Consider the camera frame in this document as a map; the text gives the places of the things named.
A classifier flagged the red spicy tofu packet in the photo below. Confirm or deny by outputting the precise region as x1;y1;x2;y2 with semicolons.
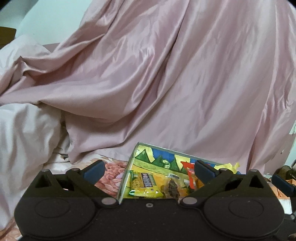
181;161;204;190

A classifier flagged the dark seaweed snack packet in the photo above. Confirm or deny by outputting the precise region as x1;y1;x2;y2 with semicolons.
164;174;181;200

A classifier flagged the yellow snack packet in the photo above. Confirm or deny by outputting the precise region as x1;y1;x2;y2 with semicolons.
128;170;164;198

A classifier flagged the orange cloth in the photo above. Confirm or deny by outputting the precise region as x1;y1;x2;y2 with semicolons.
269;182;292;214

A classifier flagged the yellow orange snack bag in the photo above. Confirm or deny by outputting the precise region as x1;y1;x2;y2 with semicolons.
214;162;240;174

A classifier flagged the floral bed sheet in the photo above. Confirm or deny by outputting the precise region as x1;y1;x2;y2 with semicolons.
1;157;127;240

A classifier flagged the white pink quilt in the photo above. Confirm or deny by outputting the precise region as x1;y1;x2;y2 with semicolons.
1;36;75;232

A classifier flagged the grey cardboard box tray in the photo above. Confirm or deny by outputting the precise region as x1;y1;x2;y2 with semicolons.
116;141;241;202

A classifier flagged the pink satin blanket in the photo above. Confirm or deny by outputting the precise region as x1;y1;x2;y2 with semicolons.
1;1;295;172

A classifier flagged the dark wooden furniture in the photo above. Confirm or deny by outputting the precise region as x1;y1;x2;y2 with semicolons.
0;27;16;49

